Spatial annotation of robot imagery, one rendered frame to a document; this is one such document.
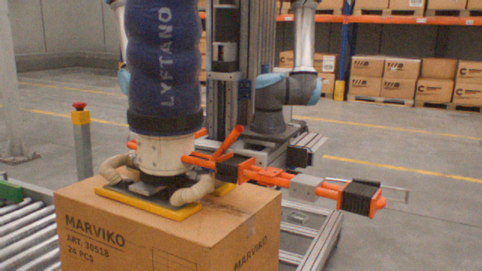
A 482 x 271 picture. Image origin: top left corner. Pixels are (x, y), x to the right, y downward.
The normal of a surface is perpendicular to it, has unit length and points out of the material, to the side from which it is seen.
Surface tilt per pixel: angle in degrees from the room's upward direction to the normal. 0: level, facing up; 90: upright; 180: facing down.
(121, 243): 90
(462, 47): 90
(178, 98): 79
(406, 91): 90
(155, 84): 74
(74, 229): 90
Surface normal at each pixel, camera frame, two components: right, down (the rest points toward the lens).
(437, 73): -0.38, 0.29
